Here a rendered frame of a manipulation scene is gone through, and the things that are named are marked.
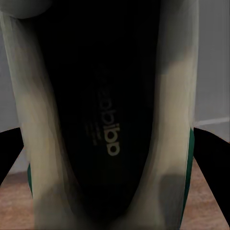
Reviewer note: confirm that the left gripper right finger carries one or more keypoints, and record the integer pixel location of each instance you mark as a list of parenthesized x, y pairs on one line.
[(212, 154)]

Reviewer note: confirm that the gym shoe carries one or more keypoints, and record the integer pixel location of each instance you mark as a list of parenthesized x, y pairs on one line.
[(105, 93)]

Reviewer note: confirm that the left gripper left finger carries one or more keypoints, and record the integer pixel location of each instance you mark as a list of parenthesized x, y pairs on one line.
[(11, 144)]

